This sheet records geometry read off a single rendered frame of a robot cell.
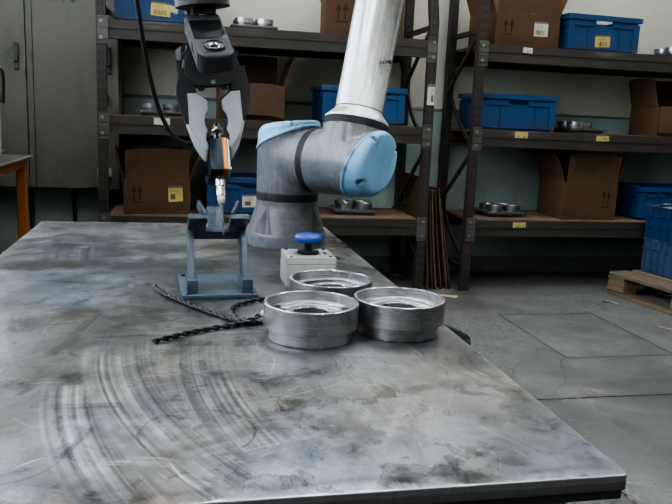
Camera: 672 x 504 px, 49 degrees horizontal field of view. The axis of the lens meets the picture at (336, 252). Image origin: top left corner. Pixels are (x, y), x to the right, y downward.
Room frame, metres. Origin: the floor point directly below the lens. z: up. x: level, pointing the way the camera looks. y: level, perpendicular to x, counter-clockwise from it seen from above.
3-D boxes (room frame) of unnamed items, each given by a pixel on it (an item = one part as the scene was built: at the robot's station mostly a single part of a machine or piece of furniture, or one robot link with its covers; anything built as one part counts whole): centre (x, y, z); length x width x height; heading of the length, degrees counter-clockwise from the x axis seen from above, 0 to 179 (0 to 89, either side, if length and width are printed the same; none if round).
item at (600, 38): (4.95, -1.56, 1.61); 0.52 x 0.38 x 0.22; 105
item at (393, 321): (0.83, -0.08, 0.82); 0.10 x 0.10 x 0.04
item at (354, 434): (1.02, 0.20, 0.79); 1.20 x 0.60 x 0.02; 12
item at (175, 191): (4.36, 1.06, 0.64); 0.49 x 0.40 x 0.37; 107
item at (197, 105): (1.01, 0.20, 1.02); 0.06 x 0.03 x 0.09; 19
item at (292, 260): (1.07, 0.04, 0.82); 0.08 x 0.07 x 0.05; 12
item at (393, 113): (4.63, -0.09, 1.11); 0.52 x 0.38 x 0.22; 102
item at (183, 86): (0.99, 0.20, 1.07); 0.05 x 0.02 x 0.09; 109
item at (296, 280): (0.92, 0.00, 0.82); 0.10 x 0.10 x 0.04
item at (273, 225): (1.40, 0.10, 0.85); 0.15 x 0.15 x 0.10
